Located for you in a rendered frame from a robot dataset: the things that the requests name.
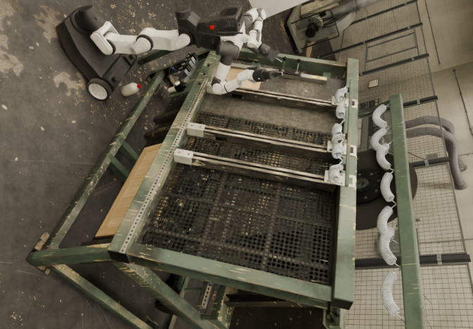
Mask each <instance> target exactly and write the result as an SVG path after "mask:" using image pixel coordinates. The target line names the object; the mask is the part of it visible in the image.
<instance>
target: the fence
mask: <svg viewBox="0 0 473 329"><path fill-rule="evenodd" d="M247 67H253V66H248V65H243V64H238V63H232V64H231V66H230V68H235V69H239V70H246V69H247ZM260 69H261V67H260ZM262 69H266V70H268V71H269V70H275V69H270V68H262ZM313 76H317V75H313ZM279 77H283V78H288V79H293V80H302V81H306V82H315V83H320V84H326V83H327V77H325V78H326V80H323V79H320V77H322V76H317V78H313V77H312V75H308V74H303V73H301V76H295V75H287V74H283V75H281V76H279Z"/></svg>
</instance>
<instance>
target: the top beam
mask: <svg viewBox="0 0 473 329"><path fill-rule="evenodd" d="M350 79H353V96H352V99H355V100H358V80H359V60H357V59H351V58H348V59H347V62H346V70H345V78H344V87H345V86H347V87H346V89H348V87H349V86H350ZM344 108H345V116H344V118H345V121H344V122H342V124H341V126H342V131H341V132H342V134H343V135H345V134H346V133H347V130H348V107H345V106H344ZM351 145H355V146H356V156H350V170H349V175H355V188H351V187H344V186H340V185H338V188H337V200H336V221H335V233H334V254H333V266H332V287H333V291H332V302H330V305H331V306H334V307H337V308H341V309H346V310H349V309H350V308H351V306H352V304H353V302H354V283H355V216H356V182H357V147H358V102H357V108H352V114H351ZM341 159H342V160H341ZM341 159H339V163H340V162H341V161H343V162H342V163H341V164H340V165H342V166H343V164H344V163H346V155H344V154H342V157H341Z"/></svg>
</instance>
